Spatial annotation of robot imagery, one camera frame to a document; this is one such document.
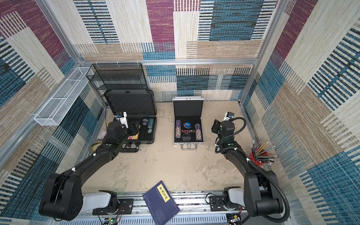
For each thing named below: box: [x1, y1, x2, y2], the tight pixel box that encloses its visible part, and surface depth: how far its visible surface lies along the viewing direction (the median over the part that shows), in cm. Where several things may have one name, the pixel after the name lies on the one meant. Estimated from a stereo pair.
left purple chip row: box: [175, 119, 182, 139], surface depth 101 cm
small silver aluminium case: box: [172, 96, 205, 150], surface depth 101 cm
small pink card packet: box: [97, 130, 107, 140], surface depth 104 cm
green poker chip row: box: [147, 118, 155, 134], surface depth 104 cm
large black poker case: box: [104, 89, 158, 153], surface depth 98 cm
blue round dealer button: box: [183, 121, 192, 129], surface depth 107 cm
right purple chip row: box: [195, 122, 203, 141], surface depth 101 cm
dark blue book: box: [142, 180, 181, 225], surface depth 76 cm
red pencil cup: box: [248, 140, 278, 166], surface depth 83 cm
